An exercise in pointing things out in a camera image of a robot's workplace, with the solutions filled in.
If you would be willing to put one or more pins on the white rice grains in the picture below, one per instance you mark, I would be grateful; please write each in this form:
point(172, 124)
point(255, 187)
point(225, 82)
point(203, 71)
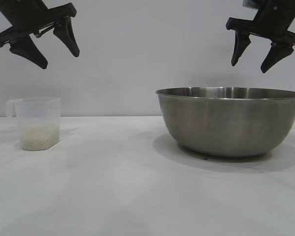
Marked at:
point(39, 137)

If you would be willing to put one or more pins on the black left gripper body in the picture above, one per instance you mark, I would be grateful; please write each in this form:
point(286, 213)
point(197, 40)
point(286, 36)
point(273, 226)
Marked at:
point(27, 17)

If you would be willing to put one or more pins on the translucent plastic measuring cup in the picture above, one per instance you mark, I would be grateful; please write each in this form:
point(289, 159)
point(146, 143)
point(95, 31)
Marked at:
point(37, 113)

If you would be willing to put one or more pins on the stainless steel mixing bowl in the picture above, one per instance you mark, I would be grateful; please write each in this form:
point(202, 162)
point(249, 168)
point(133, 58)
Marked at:
point(226, 123)

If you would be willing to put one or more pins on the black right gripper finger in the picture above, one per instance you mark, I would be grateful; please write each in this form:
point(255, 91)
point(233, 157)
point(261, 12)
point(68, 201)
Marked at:
point(241, 44)
point(277, 54)

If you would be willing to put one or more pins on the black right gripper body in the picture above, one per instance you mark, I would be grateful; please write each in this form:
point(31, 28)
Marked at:
point(275, 19)

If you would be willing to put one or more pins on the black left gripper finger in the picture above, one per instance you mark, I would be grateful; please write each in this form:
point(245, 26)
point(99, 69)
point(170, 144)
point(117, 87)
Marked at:
point(67, 34)
point(29, 51)

